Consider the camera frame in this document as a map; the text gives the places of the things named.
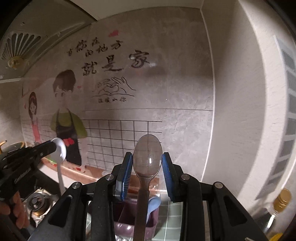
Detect gold-capped glass bottle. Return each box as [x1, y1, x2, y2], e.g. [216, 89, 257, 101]
[253, 188, 292, 235]

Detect gold pot lid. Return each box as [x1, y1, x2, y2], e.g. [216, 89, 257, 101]
[0, 140, 25, 154]

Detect range hood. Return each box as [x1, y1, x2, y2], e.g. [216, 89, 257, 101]
[1, 1, 95, 83]

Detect light blue rice scoop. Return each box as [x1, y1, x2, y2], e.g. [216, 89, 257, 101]
[146, 196, 161, 223]

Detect purple utensil holder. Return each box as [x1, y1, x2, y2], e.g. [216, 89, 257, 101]
[112, 199, 159, 240]

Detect cartoon couple wall sticker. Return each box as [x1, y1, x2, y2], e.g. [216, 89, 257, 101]
[20, 69, 88, 172]

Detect green grid table mat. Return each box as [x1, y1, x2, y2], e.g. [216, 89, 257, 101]
[85, 199, 211, 241]

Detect person's left hand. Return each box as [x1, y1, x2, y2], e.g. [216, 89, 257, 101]
[0, 191, 30, 229]

